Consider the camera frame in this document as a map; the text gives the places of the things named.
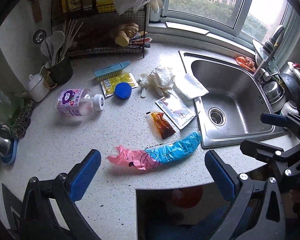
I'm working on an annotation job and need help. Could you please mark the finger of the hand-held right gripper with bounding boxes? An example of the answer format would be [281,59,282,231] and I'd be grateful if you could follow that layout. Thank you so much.
[241,140,300,178]
[261,113,300,140]

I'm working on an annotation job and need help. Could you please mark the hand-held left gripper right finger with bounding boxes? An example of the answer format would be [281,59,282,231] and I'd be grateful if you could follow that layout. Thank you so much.
[204,150,287,240]

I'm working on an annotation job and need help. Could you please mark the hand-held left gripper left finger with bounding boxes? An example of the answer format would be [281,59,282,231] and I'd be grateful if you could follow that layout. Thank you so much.
[11,149,103,240]

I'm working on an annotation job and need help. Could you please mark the red trash bin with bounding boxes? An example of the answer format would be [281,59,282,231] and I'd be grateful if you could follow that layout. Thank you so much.
[171,186,203,209]

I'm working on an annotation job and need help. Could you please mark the red sauce packet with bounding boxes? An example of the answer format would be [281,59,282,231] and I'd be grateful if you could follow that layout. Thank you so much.
[145,110,177,140]

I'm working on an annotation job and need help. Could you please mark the white rubber glove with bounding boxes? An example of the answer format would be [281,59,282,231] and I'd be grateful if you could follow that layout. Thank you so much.
[150,65,175,97]

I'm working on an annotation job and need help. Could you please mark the stainless steel bowls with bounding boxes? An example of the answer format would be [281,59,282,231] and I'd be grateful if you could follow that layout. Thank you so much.
[262,80,287,105]

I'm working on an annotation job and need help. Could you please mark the black wok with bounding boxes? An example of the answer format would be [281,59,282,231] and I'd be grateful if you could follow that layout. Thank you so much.
[277,73,300,117]

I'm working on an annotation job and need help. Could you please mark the pink and blue plastic bag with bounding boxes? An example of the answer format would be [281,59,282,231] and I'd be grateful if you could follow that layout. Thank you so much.
[107,132,202,172]

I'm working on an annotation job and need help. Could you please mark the stainless steel sink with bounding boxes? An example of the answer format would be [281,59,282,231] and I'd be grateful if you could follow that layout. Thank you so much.
[179,50,288,148]

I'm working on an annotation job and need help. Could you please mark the steel faucet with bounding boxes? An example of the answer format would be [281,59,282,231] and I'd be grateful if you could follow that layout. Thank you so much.
[254,25,285,80]

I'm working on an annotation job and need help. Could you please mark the orange cloth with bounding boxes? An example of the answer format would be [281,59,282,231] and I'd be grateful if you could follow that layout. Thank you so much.
[235,56,257,73]

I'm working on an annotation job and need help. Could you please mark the plastic bottle with purple label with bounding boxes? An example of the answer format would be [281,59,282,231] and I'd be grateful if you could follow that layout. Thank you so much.
[54,88,105,117]

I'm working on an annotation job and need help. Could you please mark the blue coaster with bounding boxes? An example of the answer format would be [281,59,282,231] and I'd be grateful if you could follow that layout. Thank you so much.
[1,139,18,165]

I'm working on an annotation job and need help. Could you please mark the white foil pouch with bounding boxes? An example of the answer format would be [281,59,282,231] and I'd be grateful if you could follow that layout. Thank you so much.
[155,90,200,130]

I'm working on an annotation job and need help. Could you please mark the steel wool scourer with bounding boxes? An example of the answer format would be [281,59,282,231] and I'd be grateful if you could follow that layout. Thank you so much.
[11,99,35,138]

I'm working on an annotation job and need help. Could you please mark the white mesh dishcloth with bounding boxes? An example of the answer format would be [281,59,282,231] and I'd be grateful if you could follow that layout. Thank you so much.
[174,72,209,100]

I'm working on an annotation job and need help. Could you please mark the blue round lid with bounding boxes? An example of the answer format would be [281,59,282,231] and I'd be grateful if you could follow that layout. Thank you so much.
[114,82,132,99]

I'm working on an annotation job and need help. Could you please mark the steel cup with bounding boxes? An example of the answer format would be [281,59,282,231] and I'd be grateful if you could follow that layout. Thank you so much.
[0,124,12,155]

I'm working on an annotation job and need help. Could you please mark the yellow sachet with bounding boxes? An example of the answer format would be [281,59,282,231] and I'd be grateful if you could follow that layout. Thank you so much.
[100,72,138,98]

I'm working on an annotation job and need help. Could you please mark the white ceramic lidded pot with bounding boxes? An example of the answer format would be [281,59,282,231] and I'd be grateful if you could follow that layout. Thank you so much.
[27,73,50,102]

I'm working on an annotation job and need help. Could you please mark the dark utensil holder cup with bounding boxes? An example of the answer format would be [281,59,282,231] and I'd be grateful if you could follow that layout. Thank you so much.
[45,57,73,85]

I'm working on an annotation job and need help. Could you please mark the blue scrub brush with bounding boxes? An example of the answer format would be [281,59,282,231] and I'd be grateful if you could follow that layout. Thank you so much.
[95,60,131,80]

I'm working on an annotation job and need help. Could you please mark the small white plastic spoon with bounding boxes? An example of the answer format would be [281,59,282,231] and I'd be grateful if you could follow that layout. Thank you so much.
[139,73,150,98]

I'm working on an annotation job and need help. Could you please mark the white rice paddle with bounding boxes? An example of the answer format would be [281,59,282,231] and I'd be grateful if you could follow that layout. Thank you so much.
[50,31,65,64]

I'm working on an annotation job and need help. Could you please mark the red sachets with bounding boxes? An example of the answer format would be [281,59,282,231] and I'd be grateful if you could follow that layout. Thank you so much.
[130,31,153,48]

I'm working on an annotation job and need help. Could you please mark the small steel strainer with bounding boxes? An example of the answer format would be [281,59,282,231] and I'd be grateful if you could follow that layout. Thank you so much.
[32,29,47,43]

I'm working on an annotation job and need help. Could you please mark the ginger root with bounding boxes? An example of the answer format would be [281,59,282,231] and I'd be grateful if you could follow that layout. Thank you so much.
[115,22,140,47]

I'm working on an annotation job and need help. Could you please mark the hanging white rubber gloves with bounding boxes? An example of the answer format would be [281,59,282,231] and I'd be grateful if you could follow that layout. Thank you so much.
[149,0,164,13]

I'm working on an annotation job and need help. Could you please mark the brown wooden hanging tool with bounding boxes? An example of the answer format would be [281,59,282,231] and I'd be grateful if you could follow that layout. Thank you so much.
[31,0,43,22]

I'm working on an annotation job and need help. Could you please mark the yellow seasoning box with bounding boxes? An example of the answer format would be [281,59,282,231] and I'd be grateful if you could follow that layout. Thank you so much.
[66,0,83,12]

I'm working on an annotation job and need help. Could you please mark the translucent white plastic bag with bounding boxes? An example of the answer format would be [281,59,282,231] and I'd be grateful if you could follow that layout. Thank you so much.
[114,0,150,15]

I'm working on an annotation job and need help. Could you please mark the window frame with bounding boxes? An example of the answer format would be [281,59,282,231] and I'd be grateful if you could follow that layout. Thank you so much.
[162,0,300,45]

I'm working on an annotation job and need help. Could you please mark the black wire rack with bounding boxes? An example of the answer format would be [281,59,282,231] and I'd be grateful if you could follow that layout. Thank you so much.
[51,0,150,58]

